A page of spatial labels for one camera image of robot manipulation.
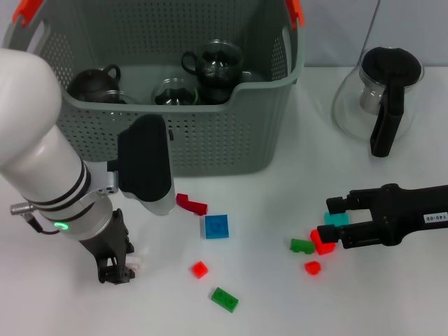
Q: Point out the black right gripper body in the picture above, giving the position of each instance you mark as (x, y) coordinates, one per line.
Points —
(402, 213)

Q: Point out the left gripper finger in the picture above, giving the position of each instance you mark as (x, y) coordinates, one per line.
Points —
(125, 274)
(108, 274)

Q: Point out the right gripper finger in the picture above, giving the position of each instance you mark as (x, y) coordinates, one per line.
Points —
(353, 235)
(357, 201)

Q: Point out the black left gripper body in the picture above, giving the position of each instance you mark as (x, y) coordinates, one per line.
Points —
(108, 241)

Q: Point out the white two-stud brick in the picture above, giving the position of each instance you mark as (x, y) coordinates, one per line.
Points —
(138, 262)

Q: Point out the green rectangular brick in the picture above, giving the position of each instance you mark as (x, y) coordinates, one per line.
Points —
(225, 299)

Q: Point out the glass teacup with black holder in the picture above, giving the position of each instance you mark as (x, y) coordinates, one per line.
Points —
(213, 96)
(117, 98)
(175, 92)
(217, 63)

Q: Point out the grey perforated plastic storage bin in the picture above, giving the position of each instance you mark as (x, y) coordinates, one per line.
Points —
(217, 147)

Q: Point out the teal square brick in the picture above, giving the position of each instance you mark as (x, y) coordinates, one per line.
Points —
(337, 220)

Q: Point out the large red brick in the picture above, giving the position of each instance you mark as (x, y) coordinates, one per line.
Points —
(325, 249)

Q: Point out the small red sloped brick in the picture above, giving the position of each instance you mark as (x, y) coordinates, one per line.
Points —
(312, 267)

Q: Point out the green car-shaped brick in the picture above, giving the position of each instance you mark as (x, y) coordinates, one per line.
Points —
(301, 246)

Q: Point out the small red square brick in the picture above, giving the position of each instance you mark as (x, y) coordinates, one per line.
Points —
(199, 269)

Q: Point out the dark red angled brick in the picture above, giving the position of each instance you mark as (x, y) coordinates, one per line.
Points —
(194, 206)

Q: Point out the blue square brick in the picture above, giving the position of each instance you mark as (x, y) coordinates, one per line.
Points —
(217, 227)

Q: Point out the glass teapot with black lid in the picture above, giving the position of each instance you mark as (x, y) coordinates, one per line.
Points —
(390, 66)

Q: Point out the black clay teapot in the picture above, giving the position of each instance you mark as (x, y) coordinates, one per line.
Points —
(91, 85)

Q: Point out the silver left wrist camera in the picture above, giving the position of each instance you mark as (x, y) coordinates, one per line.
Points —
(147, 164)

